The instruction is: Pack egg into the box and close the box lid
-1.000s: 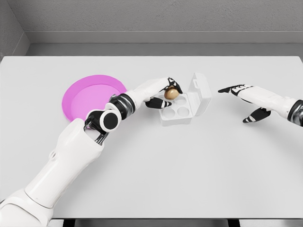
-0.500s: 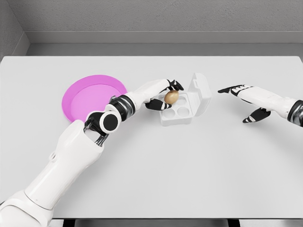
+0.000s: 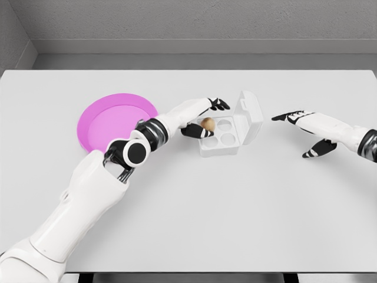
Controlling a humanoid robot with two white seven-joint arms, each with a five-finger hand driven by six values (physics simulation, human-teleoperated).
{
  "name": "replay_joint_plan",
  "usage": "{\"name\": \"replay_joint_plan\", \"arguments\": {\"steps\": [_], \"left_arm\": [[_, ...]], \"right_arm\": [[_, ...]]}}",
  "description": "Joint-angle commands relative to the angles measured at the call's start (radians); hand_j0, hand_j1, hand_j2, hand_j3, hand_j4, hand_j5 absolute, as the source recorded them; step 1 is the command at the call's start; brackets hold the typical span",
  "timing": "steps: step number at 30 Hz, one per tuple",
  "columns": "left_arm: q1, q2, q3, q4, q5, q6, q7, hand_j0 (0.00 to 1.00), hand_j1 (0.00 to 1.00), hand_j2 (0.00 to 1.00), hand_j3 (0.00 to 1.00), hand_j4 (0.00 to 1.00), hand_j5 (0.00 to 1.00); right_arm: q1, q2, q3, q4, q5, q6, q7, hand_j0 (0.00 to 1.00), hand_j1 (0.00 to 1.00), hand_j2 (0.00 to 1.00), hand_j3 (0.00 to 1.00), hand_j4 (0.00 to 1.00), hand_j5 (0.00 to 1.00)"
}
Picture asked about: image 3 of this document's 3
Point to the right robot hand striped fingers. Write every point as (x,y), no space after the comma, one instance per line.
(321,126)

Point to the left robot hand striped fingers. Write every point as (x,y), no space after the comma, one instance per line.
(193,109)

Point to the brown egg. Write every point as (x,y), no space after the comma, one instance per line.
(208,124)

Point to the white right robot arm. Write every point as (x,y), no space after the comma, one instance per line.
(360,138)

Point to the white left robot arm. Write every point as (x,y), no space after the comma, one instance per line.
(88,188)

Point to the white egg box with lid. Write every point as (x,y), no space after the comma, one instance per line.
(235,129)

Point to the pink round plate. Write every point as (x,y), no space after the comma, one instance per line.
(109,123)

